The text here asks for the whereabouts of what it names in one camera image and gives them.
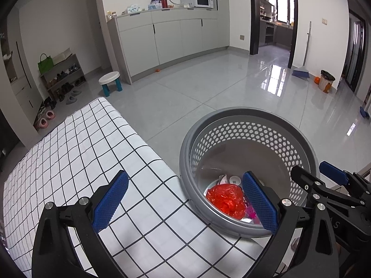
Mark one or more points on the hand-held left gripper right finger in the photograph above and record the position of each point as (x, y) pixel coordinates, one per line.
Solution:
(260, 202)

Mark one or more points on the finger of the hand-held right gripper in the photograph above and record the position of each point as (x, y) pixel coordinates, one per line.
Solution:
(307, 182)
(333, 170)

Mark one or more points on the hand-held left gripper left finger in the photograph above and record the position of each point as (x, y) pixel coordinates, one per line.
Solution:
(111, 202)

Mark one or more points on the white round lid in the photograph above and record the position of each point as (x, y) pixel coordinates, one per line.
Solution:
(234, 180)

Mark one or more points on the red plastic bag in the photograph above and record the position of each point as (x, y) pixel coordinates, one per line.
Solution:
(226, 199)

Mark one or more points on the grey perforated laundry basket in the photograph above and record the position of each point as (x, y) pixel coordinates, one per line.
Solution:
(203, 139)

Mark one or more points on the black white checked tablecloth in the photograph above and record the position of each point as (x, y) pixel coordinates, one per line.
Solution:
(87, 150)

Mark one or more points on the blue slipper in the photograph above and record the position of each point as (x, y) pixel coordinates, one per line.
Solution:
(365, 113)

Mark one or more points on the white orange waste bin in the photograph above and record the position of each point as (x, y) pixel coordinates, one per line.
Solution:
(326, 82)

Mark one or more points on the pair of pink slippers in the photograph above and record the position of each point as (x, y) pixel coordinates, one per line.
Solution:
(45, 120)

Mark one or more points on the pair of grey slippers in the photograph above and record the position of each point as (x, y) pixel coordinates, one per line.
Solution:
(74, 97)

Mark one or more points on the dark double door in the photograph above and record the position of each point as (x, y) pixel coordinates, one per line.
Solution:
(355, 52)

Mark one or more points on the white stool with blue legs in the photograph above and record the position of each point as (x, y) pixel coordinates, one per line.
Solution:
(109, 76)

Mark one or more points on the tall white cabinet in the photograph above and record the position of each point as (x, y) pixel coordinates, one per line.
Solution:
(23, 92)

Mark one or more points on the grey shoe rack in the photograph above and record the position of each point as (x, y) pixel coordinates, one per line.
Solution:
(79, 60)

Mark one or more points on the kitchen cabinets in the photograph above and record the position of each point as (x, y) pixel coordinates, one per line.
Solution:
(275, 34)

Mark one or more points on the green handbag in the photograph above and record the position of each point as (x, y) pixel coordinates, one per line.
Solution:
(45, 66)

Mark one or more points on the white flat box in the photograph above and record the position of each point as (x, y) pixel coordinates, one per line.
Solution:
(62, 56)

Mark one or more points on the kitchen window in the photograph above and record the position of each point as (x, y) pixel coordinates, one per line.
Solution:
(282, 5)

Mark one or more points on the grey sideboard cabinet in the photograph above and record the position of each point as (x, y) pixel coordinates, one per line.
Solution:
(174, 40)

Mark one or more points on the tissue box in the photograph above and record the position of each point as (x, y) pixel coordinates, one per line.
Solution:
(134, 9)

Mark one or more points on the red thermos bottle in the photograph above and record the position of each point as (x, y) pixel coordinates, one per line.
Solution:
(164, 2)

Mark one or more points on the white microwave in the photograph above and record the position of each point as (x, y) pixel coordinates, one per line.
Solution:
(197, 0)

